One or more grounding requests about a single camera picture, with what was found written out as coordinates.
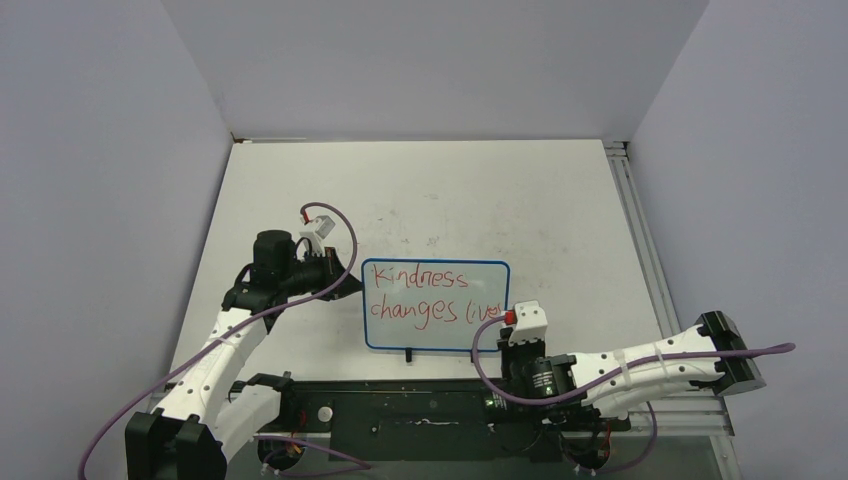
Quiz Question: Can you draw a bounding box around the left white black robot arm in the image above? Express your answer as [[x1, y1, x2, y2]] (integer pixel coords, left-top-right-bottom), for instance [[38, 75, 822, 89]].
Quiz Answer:
[[125, 217, 362, 479]]

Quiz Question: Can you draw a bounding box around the purple cable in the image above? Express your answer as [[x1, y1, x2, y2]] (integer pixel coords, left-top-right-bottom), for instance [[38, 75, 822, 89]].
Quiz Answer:
[[78, 201, 359, 480], [470, 316, 797, 407]]

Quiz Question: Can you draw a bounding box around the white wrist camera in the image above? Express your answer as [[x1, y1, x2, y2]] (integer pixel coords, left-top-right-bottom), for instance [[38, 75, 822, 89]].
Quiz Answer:
[[504, 300, 548, 346], [298, 215, 336, 256]]

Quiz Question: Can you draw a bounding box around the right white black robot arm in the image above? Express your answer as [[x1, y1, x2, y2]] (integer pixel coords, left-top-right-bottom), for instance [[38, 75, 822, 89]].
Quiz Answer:
[[479, 311, 766, 428]]

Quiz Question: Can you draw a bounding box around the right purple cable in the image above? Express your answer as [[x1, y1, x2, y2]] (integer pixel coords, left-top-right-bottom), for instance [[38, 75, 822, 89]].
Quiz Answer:
[[470, 316, 797, 407]]

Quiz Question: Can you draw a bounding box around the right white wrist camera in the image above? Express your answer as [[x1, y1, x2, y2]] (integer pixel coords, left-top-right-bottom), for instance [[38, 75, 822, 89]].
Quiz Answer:
[[504, 300, 548, 346]]

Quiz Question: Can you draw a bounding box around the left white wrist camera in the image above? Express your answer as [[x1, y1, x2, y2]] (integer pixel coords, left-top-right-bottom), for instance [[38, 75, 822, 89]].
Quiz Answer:
[[298, 215, 336, 256]]

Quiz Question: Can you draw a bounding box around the blue framed whiteboard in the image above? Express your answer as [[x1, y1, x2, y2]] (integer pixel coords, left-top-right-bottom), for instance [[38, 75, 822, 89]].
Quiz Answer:
[[361, 258, 511, 352]]

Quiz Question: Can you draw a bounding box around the aluminium frame rail right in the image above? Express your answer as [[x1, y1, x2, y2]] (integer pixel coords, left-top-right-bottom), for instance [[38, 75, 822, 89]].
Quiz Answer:
[[603, 141, 681, 337]]

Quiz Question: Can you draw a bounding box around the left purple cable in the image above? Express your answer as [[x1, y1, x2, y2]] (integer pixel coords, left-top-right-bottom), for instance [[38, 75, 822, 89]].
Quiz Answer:
[[78, 201, 359, 480]]

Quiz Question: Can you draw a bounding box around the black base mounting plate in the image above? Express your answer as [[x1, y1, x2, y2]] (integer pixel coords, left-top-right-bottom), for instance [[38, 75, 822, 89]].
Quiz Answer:
[[226, 374, 631, 470]]

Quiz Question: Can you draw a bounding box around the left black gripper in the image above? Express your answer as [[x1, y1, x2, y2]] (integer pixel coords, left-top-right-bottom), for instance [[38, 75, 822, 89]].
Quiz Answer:
[[279, 246, 364, 301]]

